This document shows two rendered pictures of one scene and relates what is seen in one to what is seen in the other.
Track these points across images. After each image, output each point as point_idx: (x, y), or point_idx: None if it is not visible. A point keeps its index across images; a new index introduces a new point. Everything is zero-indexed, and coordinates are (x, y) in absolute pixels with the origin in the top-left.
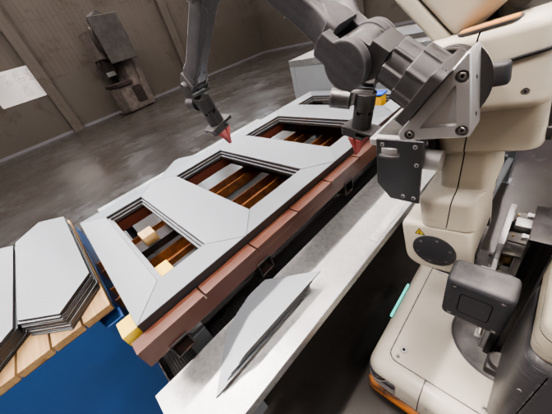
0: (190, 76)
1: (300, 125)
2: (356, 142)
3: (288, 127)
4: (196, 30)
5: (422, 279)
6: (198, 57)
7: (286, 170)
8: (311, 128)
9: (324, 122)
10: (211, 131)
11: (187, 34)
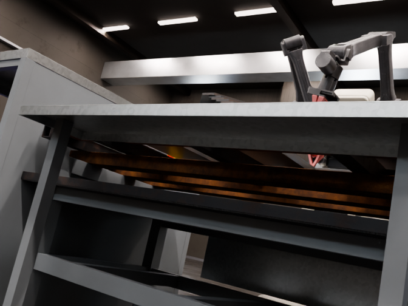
0: (353, 54)
1: (146, 147)
2: (322, 156)
3: (127, 145)
4: (370, 46)
5: (291, 302)
6: (361, 53)
7: (308, 166)
8: (159, 156)
9: (198, 151)
10: (339, 98)
11: (365, 40)
